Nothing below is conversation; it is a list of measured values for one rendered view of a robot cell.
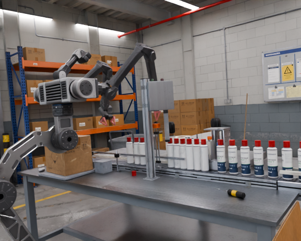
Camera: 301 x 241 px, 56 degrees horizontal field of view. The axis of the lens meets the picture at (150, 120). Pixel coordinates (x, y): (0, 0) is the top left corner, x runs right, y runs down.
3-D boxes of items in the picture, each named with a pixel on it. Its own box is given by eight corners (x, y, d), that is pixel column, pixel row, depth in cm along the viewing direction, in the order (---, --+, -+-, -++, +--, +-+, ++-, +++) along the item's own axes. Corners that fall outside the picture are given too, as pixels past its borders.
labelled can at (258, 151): (265, 175, 160) (263, 139, 159) (262, 177, 156) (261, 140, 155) (256, 174, 164) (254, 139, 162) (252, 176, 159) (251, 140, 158)
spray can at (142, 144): (148, 164, 213) (146, 136, 212) (144, 165, 209) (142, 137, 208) (143, 163, 217) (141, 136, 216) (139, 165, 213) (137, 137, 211)
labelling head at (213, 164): (232, 166, 186) (230, 127, 185) (224, 170, 176) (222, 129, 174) (213, 165, 195) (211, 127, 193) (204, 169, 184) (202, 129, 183)
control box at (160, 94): (174, 109, 187) (172, 80, 186) (150, 111, 182) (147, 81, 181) (169, 109, 196) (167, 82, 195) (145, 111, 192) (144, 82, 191)
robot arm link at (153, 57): (139, 47, 190) (149, 54, 185) (145, 43, 192) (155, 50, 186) (147, 90, 225) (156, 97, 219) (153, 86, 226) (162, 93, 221)
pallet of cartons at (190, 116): (220, 162, 607) (216, 97, 600) (202, 171, 541) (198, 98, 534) (172, 158, 680) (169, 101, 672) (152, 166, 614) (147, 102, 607)
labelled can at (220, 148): (227, 171, 174) (226, 138, 173) (224, 173, 170) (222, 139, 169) (220, 170, 178) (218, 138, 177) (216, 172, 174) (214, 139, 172)
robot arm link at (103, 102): (100, 63, 228) (107, 71, 223) (106, 62, 231) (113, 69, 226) (99, 103, 258) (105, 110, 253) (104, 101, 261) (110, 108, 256)
